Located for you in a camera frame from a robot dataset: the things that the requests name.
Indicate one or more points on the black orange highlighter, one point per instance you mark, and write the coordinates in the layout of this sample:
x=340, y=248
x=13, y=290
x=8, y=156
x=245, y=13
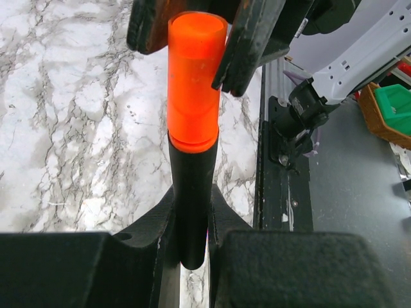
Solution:
x=192, y=177

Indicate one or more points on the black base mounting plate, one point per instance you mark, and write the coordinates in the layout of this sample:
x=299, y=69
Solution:
x=282, y=191

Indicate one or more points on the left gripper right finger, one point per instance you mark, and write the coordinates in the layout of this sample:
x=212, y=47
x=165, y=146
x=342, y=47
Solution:
x=265, y=268

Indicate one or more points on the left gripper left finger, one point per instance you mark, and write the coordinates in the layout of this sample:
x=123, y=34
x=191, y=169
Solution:
x=132, y=268

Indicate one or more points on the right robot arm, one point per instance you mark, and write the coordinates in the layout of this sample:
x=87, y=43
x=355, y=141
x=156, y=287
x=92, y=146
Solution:
x=373, y=48

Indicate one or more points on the green plastic bin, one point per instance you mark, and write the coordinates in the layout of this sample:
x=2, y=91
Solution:
x=394, y=102

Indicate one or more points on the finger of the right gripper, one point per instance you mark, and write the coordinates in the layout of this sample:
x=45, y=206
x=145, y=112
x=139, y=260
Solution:
x=261, y=31
x=148, y=25

